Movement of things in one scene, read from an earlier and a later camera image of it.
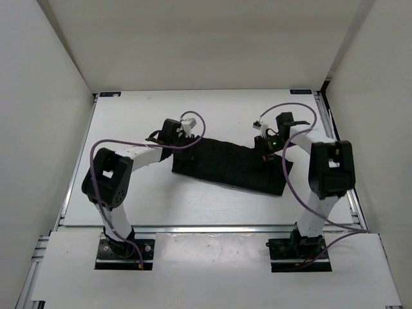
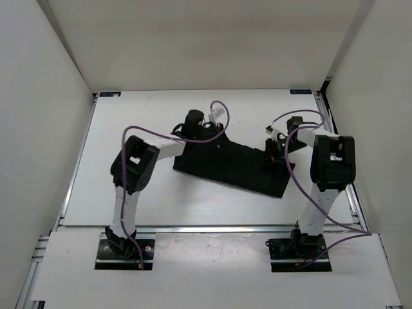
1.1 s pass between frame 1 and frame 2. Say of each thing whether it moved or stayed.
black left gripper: moved
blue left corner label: stayed
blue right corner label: stayed
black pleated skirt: stayed
